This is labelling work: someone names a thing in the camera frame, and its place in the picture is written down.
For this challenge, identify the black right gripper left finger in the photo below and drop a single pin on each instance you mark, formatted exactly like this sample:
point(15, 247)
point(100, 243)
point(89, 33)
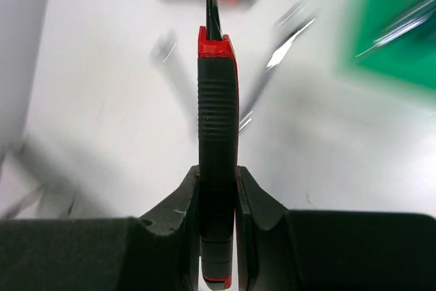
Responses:
point(156, 251)

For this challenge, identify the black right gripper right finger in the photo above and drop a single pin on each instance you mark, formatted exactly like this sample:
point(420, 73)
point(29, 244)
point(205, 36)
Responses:
point(283, 249)

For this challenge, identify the blue screwdriver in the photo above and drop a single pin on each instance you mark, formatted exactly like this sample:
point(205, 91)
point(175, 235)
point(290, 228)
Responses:
point(420, 14)

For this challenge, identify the silver wrench left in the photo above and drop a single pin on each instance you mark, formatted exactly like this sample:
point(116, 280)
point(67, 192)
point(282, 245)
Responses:
point(165, 57)

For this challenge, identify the silver wrench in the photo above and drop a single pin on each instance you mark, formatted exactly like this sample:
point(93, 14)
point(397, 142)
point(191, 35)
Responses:
point(165, 57)
point(291, 25)

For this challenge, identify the silver wrench right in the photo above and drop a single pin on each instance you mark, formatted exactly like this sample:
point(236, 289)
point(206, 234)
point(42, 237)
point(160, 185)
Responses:
point(291, 25)

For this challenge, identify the green compartment tray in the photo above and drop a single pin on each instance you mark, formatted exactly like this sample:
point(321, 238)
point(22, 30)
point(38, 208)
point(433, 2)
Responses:
point(409, 59)

